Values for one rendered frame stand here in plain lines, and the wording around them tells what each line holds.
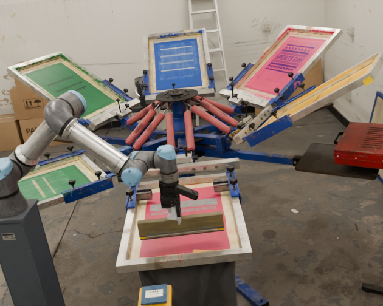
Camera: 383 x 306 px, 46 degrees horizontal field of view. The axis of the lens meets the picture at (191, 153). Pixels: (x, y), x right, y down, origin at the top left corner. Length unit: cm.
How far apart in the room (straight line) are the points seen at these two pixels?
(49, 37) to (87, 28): 55
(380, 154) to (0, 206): 188
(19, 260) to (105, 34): 462
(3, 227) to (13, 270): 23
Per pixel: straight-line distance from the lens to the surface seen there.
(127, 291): 343
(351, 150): 259
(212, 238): 212
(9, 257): 225
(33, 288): 231
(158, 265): 197
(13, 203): 213
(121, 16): 638
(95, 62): 654
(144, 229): 203
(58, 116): 182
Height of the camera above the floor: 214
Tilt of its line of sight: 23 degrees down
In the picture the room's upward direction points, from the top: 7 degrees counter-clockwise
